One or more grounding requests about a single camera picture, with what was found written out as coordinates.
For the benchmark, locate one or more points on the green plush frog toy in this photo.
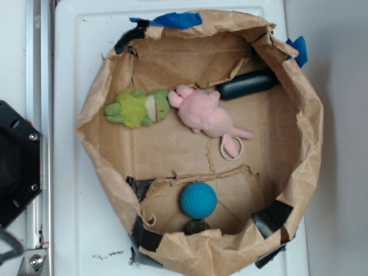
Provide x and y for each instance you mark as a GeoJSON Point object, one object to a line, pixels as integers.
{"type": "Point", "coordinates": [135, 108]}

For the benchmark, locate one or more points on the pink plush bunny toy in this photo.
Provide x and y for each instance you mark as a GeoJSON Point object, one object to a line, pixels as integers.
{"type": "Point", "coordinates": [201, 112]}

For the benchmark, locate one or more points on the brown paper bag bin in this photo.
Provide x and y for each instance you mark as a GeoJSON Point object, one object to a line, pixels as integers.
{"type": "Point", "coordinates": [261, 197]}

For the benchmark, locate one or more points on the blue foam ball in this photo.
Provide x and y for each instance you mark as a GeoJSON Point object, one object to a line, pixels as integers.
{"type": "Point", "coordinates": [198, 200]}

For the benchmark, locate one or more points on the dark teal cylindrical case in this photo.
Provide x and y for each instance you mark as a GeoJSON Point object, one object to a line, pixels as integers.
{"type": "Point", "coordinates": [246, 84]}

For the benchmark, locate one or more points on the dark brown furry object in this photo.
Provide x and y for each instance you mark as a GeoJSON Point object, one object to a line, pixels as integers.
{"type": "Point", "coordinates": [196, 226]}

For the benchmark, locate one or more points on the white plastic tray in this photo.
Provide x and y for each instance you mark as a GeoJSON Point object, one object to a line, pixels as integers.
{"type": "Point", "coordinates": [88, 238]}

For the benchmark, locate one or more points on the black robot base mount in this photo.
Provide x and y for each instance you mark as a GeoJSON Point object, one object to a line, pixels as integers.
{"type": "Point", "coordinates": [20, 164]}

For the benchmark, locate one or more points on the aluminium frame rail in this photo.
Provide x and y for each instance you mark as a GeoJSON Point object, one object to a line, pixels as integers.
{"type": "Point", "coordinates": [40, 17]}

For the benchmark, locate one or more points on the metal corner bracket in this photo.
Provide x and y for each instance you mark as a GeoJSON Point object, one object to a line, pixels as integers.
{"type": "Point", "coordinates": [33, 262]}

